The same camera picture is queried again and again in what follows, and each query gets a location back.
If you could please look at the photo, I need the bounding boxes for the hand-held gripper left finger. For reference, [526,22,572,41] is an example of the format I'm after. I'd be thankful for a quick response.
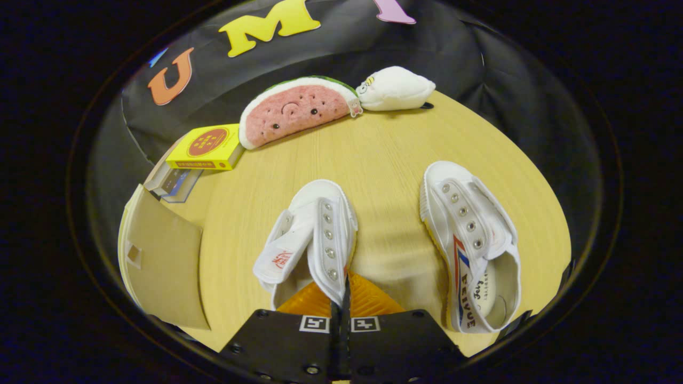
[218,272,346,383]

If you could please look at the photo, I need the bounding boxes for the white plush toy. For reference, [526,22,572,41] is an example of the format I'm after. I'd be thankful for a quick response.
[356,66,436,112]

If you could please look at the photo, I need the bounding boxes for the black table edge clip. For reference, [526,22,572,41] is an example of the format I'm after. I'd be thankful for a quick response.
[558,259,576,294]
[496,309,534,342]

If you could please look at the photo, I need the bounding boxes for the blue cover book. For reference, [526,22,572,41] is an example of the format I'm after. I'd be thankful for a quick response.
[159,168,204,204]

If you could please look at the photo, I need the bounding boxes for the watermelon slice plush toy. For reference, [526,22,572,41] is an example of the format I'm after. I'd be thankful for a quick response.
[239,76,364,150]

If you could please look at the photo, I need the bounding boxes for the white canvas shoe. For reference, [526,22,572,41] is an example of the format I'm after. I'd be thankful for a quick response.
[419,161,521,334]
[252,179,359,310]

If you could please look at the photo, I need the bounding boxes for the beige fabric storage box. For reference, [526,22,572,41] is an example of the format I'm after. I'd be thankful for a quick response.
[118,184,210,330]

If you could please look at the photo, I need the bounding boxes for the tan cover book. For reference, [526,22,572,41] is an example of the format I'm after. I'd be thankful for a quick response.
[143,144,179,194]

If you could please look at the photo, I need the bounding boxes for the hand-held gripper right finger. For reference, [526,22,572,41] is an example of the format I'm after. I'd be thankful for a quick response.
[344,271,466,382]

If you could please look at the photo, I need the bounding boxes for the yellow book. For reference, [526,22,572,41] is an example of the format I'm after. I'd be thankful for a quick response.
[165,124,245,171]

